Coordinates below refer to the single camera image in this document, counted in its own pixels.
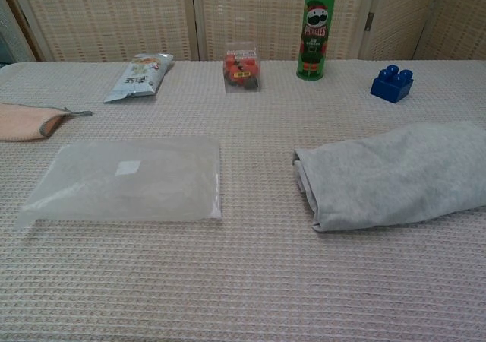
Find transparent plastic zip bag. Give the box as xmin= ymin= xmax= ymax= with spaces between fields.
xmin=14 ymin=135 xmax=225 ymax=233

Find white clothes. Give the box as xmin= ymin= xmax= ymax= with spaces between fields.
xmin=292 ymin=120 xmax=486 ymax=234

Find clear box of red candies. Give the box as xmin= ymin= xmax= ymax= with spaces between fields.
xmin=222 ymin=42 xmax=263 ymax=94

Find beige woven tablecloth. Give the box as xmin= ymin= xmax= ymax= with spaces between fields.
xmin=0 ymin=58 xmax=486 ymax=342

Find white snack packet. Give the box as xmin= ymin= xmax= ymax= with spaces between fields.
xmin=103 ymin=52 xmax=175 ymax=104

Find green Pringles can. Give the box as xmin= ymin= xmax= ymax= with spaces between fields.
xmin=295 ymin=0 xmax=339 ymax=81

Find woven folding screen panel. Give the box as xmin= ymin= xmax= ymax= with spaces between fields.
xmin=5 ymin=0 xmax=200 ymax=63
xmin=189 ymin=0 xmax=377 ymax=62
xmin=412 ymin=0 xmax=486 ymax=61
xmin=358 ymin=0 xmax=447 ymax=61

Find blue toy building block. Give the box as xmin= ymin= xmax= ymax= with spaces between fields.
xmin=369 ymin=64 xmax=415 ymax=104

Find pink cloth with grey edge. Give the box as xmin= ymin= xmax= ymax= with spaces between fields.
xmin=0 ymin=102 xmax=93 ymax=143

